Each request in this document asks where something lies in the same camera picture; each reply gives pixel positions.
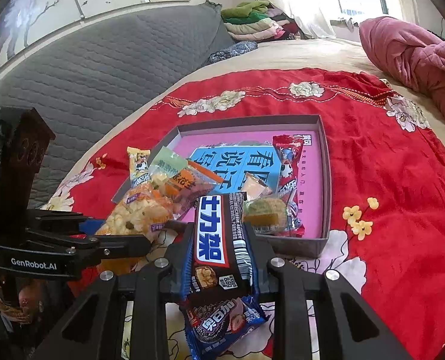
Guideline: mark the pink quilted blanket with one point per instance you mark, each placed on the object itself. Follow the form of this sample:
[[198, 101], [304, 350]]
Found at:
[[408, 53]]

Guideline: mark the blue cookie packet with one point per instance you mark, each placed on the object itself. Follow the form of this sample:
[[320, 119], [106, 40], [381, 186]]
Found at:
[[212, 329]]

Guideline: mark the blue booklet in tray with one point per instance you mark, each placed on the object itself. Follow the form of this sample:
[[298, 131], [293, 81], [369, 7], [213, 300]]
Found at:
[[232, 162]]

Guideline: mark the red floral cloth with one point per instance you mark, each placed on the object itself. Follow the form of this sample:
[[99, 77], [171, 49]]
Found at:
[[388, 182]]

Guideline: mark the stack of folded blankets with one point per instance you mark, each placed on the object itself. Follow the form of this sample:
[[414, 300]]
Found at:
[[260, 21]]

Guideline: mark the green clear snack packet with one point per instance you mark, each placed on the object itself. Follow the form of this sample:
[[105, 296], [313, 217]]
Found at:
[[165, 165]]

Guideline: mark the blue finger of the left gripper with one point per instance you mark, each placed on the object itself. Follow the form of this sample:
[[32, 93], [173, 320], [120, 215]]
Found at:
[[91, 226]]

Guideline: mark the red cow candy packet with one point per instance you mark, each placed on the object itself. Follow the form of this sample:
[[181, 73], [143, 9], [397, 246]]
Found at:
[[289, 149]]

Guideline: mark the clear rice cracker packet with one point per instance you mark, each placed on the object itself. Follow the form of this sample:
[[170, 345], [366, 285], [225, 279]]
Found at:
[[139, 214]]

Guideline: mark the yellow cow snack packet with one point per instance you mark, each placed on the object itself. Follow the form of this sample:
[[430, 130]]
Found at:
[[138, 164]]

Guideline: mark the blue patterned cloth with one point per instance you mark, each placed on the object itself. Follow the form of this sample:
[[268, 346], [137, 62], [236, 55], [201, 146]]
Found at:
[[239, 48]]

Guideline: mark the grey quilted headboard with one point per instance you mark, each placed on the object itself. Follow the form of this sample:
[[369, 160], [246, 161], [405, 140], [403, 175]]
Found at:
[[87, 82]]

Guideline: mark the green cake clear packet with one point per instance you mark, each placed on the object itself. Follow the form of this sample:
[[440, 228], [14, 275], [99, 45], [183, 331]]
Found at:
[[267, 215]]

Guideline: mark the black chocolate bar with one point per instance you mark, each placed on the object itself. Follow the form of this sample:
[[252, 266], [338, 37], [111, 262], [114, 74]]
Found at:
[[221, 265]]

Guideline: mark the grey pink cardboard tray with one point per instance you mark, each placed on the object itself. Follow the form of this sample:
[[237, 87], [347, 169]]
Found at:
[[314, 181]]

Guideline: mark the orange clear snack packet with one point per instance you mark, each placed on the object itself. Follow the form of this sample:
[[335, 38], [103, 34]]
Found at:
[[186, 187]]

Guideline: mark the peach wrapped pastry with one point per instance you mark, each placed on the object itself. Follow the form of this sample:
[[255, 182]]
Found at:
[[254, 187]]

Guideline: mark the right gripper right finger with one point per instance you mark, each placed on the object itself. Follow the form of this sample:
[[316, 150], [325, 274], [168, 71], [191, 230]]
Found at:
[[260, 252]]

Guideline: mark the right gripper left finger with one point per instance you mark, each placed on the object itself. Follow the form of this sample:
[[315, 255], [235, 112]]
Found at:
[[181, 253]]

